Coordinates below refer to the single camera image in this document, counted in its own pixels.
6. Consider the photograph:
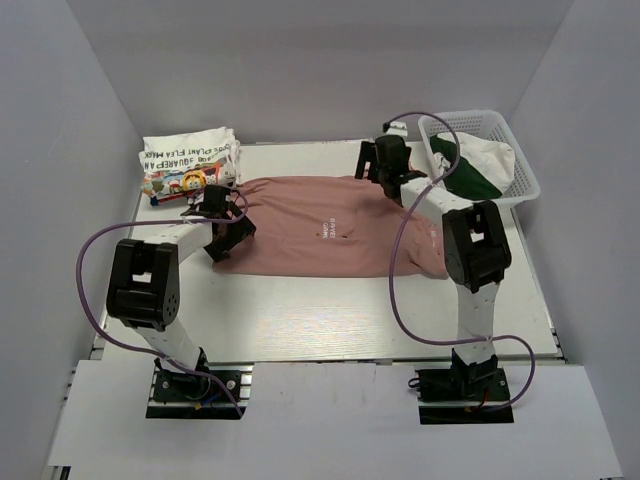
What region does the white printed t shirt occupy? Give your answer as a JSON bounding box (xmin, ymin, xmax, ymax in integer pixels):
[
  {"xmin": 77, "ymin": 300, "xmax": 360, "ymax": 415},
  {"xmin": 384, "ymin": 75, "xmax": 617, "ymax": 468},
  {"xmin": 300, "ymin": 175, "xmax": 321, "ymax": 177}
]
[{"xmin": 138, "ymin": 127, "xmax": 240, "ymax": 205}]

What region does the pink t shirt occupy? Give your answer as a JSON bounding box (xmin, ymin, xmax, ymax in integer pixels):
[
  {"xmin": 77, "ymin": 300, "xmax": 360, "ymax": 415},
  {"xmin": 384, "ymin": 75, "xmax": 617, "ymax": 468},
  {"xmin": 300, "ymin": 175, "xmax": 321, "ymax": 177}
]
[{"xmin": 213, "ymin": 176, "xmax": 447, "ymax": 279}]

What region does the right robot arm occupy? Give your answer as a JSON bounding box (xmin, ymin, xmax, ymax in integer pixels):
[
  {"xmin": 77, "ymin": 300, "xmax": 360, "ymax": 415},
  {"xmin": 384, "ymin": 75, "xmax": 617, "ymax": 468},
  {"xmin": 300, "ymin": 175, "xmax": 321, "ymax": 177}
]
[{"xmin": 355, "ymin": 135, "xmax": 512, "ymax": 403}]

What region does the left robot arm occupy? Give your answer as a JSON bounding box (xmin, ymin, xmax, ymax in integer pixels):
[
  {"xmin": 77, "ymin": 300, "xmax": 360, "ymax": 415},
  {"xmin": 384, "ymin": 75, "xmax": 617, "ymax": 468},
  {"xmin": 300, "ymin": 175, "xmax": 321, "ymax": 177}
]
[{"xmin": 106, "ymin": 185, "xmax": 257, "ymax": 371}]

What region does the green and white t shirt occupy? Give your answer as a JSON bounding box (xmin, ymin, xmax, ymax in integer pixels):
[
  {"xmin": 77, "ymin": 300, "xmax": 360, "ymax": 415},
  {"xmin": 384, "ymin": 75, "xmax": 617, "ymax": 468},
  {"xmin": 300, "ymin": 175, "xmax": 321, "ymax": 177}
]
[{"xmin": 429, "ymin": 132, "xmax": 515, "ymax": 201}]

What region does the white plastic basket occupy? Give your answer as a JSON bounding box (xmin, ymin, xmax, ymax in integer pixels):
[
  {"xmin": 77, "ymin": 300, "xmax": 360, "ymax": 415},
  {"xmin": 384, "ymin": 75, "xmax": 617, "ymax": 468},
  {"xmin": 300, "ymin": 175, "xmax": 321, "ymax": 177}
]
[{"xmin": 418, "ymin": 110, "xmax": 540, "ymax": 209}]

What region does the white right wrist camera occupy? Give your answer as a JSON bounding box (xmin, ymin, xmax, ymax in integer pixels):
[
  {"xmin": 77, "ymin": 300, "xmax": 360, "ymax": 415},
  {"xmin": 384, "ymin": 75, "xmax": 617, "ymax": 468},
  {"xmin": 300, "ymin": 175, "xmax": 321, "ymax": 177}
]
[{"xmin": 382, "ymin": 120, "xmax": 408, "ymax": 138}]

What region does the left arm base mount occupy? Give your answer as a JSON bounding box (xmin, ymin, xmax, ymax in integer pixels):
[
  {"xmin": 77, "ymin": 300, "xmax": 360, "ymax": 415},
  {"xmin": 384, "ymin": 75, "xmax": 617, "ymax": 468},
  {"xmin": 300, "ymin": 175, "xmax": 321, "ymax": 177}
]
[{"xmin": 146, "ymin": 366, "xmax": 253, "ymax": 420}]

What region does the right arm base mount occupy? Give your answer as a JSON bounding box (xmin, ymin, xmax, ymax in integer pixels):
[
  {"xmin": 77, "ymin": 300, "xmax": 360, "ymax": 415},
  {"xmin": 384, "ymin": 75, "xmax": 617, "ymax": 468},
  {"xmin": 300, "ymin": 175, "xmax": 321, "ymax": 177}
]
[{"xmin": 407, "ymin": 367, "xmax": 514, "ymax": 425}]

